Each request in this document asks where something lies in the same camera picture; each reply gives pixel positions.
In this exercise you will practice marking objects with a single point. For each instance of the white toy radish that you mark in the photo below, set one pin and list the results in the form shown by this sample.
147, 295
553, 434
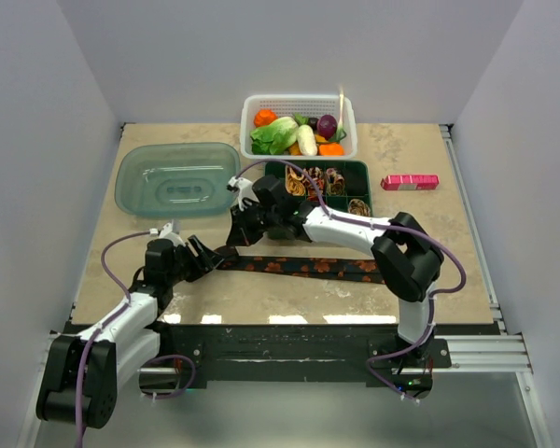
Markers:
306, 141

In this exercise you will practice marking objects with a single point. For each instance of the white perforated basket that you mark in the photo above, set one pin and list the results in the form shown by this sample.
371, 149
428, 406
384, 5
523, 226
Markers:
306, 104

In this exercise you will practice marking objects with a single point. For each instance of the green compartment tray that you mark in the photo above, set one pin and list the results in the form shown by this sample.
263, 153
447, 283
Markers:
355, 174

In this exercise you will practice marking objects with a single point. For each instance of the rolled yellow tie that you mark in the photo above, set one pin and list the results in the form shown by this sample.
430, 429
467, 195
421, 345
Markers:
294, 182

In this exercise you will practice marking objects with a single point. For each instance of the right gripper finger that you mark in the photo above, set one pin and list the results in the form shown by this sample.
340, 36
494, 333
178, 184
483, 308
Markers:
248, 237
237, 220

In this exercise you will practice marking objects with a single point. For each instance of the orange toy pumpkin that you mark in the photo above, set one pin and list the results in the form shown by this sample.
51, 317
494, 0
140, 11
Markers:
264, 117

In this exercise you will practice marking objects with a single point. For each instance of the purple toy onion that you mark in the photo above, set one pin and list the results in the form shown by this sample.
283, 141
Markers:
327, 126

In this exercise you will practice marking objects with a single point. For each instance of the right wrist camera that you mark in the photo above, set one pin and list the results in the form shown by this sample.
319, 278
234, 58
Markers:
244, 188

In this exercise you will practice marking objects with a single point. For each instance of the pink rectangular box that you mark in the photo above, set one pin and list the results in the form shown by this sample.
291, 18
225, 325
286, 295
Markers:
409, 182

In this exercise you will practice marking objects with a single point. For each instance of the rolled patterned dark tie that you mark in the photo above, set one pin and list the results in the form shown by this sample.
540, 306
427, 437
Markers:
317, 182

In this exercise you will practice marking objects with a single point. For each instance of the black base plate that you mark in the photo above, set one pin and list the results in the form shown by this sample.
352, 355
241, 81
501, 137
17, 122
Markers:
304, 352

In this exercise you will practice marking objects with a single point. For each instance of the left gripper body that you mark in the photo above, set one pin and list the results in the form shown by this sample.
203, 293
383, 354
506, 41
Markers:
185, 262

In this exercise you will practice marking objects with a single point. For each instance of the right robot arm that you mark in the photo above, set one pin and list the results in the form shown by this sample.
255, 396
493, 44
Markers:
405, 258

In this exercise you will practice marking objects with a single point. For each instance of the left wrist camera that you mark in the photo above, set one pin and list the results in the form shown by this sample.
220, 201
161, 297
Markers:
170, 231

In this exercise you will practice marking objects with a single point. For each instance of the orange toy carrot slice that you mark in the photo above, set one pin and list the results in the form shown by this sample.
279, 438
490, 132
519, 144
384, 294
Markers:
331, 150

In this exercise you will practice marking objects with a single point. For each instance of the teal transparent plastic bin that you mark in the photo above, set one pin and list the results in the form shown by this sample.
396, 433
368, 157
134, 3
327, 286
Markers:
183, 180

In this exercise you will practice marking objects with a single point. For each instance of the rolled brown beige tie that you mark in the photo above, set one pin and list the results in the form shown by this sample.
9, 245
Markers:
359, 207

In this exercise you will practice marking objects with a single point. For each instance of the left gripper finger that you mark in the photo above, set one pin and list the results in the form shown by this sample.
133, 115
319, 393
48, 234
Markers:
206, 258
193, 271

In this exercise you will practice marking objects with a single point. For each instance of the dark orange floral tie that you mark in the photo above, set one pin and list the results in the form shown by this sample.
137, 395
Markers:
349, 270

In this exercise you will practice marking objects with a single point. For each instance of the rolled purple gold tie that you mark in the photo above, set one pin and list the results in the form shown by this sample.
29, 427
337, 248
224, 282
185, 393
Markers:
335, 182

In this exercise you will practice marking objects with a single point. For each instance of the green toy lettuce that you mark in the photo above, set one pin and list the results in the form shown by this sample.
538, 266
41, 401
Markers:
274, 139

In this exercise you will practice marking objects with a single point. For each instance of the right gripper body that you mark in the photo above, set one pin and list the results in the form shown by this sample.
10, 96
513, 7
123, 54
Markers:
268, 219

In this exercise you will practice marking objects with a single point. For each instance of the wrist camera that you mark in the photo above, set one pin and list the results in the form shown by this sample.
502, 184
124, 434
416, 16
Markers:
244, 188
170, 231

